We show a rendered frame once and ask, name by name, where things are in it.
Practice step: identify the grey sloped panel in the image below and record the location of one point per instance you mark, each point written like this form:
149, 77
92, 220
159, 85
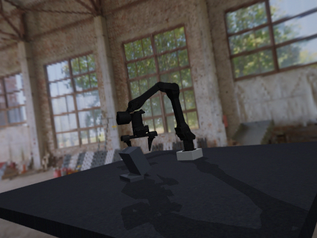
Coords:
136, 163

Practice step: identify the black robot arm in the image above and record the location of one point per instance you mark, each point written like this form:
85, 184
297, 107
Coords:
172, 91

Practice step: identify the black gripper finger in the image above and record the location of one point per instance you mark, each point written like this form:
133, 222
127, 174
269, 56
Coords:
128, 143
150, 142

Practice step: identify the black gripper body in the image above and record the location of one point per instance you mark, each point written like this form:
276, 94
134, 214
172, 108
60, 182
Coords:
138, 124

